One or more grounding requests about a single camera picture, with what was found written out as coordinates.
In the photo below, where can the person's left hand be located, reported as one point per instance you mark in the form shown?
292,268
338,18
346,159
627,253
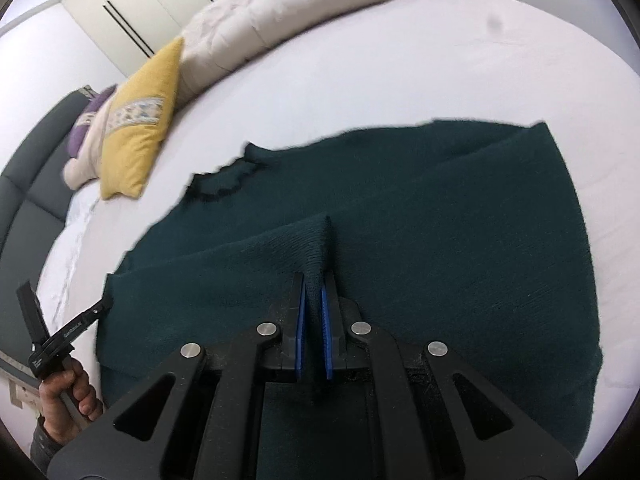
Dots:
65,405

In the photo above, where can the beige pillow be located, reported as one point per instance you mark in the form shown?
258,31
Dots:
85,160

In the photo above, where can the person's left forearm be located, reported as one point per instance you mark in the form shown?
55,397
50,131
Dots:
47,447

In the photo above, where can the yellow patterned pillow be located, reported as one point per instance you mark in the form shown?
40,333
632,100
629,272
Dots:
135,125

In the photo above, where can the purple pillow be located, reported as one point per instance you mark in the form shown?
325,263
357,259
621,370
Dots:
80,132

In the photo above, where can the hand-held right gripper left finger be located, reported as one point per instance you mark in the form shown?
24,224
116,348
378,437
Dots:
299,332

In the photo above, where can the beige wall socket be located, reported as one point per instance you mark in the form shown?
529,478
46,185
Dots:
21,392

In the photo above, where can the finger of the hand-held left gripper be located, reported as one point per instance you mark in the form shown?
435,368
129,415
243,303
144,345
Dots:
31,310
90,316

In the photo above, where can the white bed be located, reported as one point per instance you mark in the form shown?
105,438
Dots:
400,60

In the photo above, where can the beige duvet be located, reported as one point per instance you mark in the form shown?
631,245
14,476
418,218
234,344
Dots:
300,5

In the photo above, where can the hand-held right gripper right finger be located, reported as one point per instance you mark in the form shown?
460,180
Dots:
326,337

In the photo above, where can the dark green knit sweater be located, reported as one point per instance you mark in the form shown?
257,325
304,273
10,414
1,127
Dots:
425,235

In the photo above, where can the grey padded headboard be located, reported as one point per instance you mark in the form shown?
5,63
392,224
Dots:
35,175

